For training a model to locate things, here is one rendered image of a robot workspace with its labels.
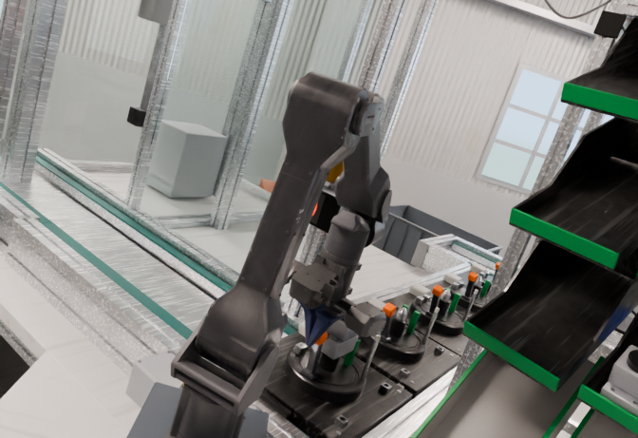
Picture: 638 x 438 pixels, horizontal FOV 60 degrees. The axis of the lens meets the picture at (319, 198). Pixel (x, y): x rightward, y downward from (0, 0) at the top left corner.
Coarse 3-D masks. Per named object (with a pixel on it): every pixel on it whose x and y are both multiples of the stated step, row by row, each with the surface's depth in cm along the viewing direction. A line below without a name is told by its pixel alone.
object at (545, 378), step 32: (544, 256) 81; (576, 256) 87; (512, 288) 77; (544, 288) 80; (576, 288) 80; (608, 288) 80; (480, 320) 74; (512, 320) 74; (544, 320) 74; (576, 320) 74; (608, 320) 69; (512, 352) 67; (544, 352) 69; (576, 352) 69; (544, 384) 65
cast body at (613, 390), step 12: (636, 348) 63; (624, 360) 62; (636, 360) 60; (612, 372) 62; (624, 372) 61; (636, 372) 60; (612, 384) 62; (624, 384) 61; (636, 384) 60; (612, 396) 61; (624, 396) 61; (636, 396) 61; (624, 408) 61; (636, 408) 60
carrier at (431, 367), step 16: (384, 304) 128; (400, 320) 112; (416, 320) 116; (432, 320) 112; (368, 336) 110; (384, 336) 109; (400, 336) 113; (416, 336) 116; (368, 352) 107; (384, 352) 108; (400, 352) 107; (416, 352) 109; (432, 352) 116; (448, 352) 118; (384, 368) 103; (400, 368) 105; (416, 368) 107; (432, 368) 109; (448, 368) 112; (416, 384) 101; (432, 384) 106
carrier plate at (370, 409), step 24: (288, 336) 103; (360, 360) 103; (288, 384) 88; (288, 408) 83; (312, 408) 84; (336, 408) 86; (360, 408) 88; (384, 408) 90; (312, 432) 80; (336, 432) 80; (360, 432) 82
